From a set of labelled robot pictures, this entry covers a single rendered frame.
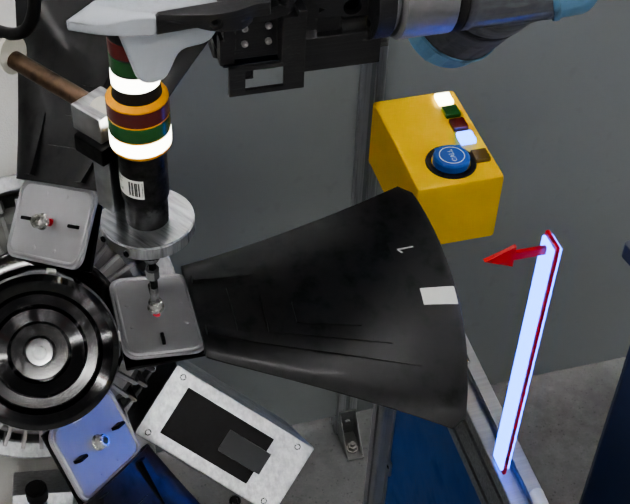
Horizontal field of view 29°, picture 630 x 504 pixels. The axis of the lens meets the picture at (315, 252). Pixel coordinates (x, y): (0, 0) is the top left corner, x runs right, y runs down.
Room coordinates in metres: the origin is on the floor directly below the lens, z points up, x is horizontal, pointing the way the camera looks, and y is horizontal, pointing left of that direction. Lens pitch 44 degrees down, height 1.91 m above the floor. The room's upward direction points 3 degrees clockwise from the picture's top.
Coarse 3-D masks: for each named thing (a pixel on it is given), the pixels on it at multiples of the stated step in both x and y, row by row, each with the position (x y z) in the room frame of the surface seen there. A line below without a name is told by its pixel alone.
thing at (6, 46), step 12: (36, 0) 0.72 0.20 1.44; (36, 12) 0.72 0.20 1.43; (24, 24) 0.72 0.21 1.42; (36, 24) 0.72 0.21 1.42; (0, 36) 0.74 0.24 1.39; (12, 36) 0.73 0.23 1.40; (24, 36) 0.73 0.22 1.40; (0, 48) 0.73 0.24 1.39; (12, 48) 0.74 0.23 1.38; (24, 48) 0.75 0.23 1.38; (0, 60) 0.73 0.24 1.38; (12, 72) 0.74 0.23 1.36
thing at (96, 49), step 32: (64, 0) 0.83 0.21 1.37; (32, 32) 0.82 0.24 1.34; (64, 32) 0.81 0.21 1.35; (64, 64) 0.79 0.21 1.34; (96, 64) 0.77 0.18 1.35; (32, 96) 0.78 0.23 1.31; (32, 128) 0.76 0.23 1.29; (64, 128) 0.74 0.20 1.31; (32, 160) 0.74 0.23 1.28; (64, 160) 0.72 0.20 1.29
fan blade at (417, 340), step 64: (384, 192) 0.82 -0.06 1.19; (256, 256) 0.73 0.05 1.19; (320, 256) 0.74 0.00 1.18; (384, 256) 0.75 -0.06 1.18; (256, 320) 0.66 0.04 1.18; (320, 320) 0.67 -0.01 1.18; (384, 320) 0.68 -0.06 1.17; (448, 320) 0.70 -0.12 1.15; (320, 384) 0.62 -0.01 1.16; (384, 384) 0.63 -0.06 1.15; (448, 384) 0.64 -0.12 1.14
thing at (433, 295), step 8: (424, 288) 0.72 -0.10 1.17; (432, 288) 0.73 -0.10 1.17; (440, 288) 0.73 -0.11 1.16; (448, 288) 0.73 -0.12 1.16; (424, 296) 0.72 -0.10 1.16; (432, 296) 0.72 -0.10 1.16; (440, 296) 0.72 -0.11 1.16; (448, 296) 0.72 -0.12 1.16; (456, 296) 0.72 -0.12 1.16; (424, 304) 0.71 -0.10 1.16
